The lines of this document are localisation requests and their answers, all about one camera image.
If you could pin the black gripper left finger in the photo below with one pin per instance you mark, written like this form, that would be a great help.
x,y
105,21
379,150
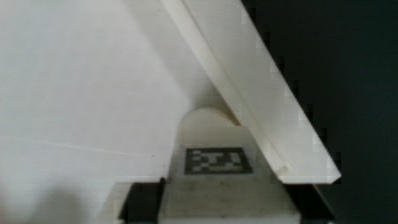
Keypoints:
x,y
141,205

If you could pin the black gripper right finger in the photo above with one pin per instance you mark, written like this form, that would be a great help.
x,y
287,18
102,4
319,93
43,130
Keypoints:
x,y
312,204

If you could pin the white table leg with tag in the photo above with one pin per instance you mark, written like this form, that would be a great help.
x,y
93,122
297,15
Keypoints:
x,y
223,189

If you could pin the white square tabletop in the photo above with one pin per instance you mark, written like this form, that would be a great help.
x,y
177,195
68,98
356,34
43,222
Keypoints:
x,y
113,65

